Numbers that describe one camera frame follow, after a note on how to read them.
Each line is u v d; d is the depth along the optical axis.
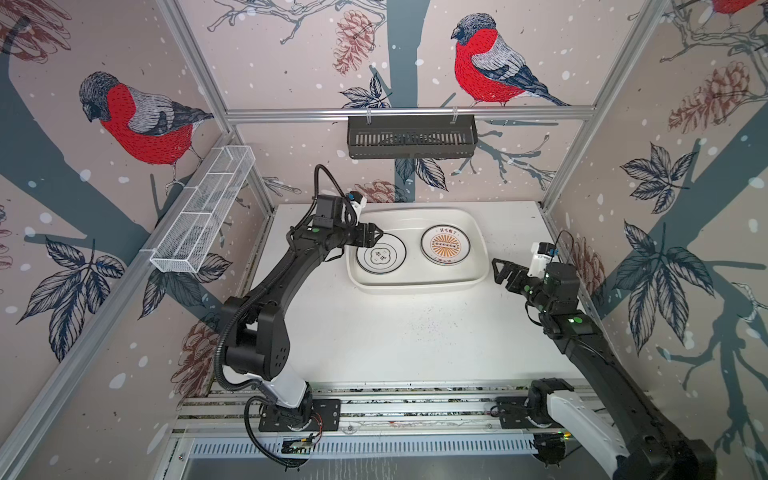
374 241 0.79
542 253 0.70
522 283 0.71
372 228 0.78
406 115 0.95
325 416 0.73
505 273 0.72
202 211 0.78
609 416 0.47
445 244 1.07
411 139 1.05
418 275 1.00
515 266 0.71
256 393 0.52
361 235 0.76
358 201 0.78
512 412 0.74
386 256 1.04
